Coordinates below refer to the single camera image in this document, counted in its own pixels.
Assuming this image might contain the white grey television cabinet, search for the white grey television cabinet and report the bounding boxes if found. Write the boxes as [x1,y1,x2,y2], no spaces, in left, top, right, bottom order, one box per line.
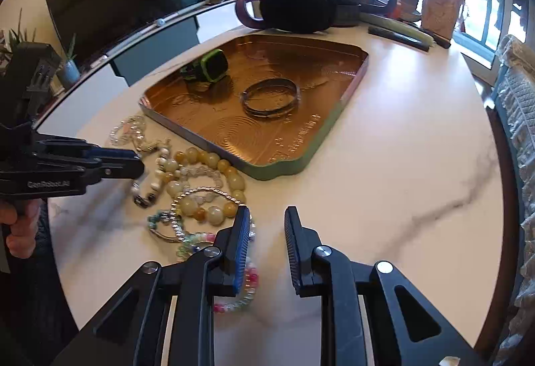
[33,0,251,128]

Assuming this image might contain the pastel bead bracelet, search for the pastel bead bracelet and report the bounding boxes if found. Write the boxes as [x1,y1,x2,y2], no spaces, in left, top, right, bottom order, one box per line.
[176,230,218,263]

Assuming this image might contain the orange sofa with blue cover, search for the orange sofa with blue cover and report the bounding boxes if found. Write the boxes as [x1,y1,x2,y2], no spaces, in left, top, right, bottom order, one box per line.
[490,34,535,360]

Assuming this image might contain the clear crystal bead bracelet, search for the clear crystal bead bracelet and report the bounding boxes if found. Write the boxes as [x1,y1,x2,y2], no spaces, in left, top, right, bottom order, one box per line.
[109,115,148,149]

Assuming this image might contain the gold tube beaded bracelet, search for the gold tube beaded bracelet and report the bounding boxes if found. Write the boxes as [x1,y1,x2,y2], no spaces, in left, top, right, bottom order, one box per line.
[147,212,185,245]

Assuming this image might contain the white bead bracelet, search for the white bead bracelet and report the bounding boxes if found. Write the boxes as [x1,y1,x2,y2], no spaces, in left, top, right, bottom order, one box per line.
[131,138,177,210]

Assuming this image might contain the silver bead bracelet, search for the silver bead bracelet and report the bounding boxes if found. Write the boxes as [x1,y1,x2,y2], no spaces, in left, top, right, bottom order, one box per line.
[169,186,247,245]

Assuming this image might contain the pink green bead bracelet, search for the pink green bead bracelet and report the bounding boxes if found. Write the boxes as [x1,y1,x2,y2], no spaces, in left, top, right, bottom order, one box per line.
[213,219,260,314]

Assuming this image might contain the small plant in blue pot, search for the small plant in blue pot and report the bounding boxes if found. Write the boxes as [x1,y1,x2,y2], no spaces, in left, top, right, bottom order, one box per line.
[58,34,81,90]

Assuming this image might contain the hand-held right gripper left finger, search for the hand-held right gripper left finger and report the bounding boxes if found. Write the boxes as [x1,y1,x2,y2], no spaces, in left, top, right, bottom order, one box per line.
[52,205,251,366]

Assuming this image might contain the yellow jade bead necklace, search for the yellow jade bead necklace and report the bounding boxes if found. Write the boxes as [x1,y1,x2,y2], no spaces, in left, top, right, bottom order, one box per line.
[165,146,248,230]

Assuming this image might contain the long black remote control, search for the long black remote control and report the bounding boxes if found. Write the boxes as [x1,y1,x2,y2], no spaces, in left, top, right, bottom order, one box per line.
[368,26,431,53]

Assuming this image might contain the dark metal bangle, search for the dark metal bangle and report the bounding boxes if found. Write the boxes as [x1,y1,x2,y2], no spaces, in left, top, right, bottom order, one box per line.
[240,79,301,119]

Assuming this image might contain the short black remote control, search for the short black remote control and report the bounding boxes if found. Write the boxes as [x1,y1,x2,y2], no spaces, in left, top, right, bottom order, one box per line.
[421,28,452,49]

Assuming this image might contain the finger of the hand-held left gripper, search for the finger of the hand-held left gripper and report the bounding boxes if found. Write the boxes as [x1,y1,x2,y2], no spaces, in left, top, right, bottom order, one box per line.
[63,159,145,189]
[31,132,142,162]

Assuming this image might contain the white slim rod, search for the white slim rod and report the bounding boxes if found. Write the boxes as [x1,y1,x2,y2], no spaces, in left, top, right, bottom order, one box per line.
[155,0,210,27]

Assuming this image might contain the person's left hand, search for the person's left hand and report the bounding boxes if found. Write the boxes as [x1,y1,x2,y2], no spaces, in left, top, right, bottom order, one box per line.
[0,199,43,259]

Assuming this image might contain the dark clothing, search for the dark clothing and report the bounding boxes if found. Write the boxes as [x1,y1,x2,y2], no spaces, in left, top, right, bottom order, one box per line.
[0,199,80,366]

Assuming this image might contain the green black smartwatch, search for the green black smartwatch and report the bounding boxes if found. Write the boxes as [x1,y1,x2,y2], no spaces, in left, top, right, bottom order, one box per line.
[181,49,230,83]

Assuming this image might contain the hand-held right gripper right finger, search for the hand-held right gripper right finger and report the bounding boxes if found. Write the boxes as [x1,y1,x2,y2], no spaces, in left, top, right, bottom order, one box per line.
[284,206,488,366]

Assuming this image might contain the patterned paper bag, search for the patterned paper bag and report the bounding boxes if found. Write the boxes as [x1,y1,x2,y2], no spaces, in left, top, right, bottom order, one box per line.
[421,0,466,39]

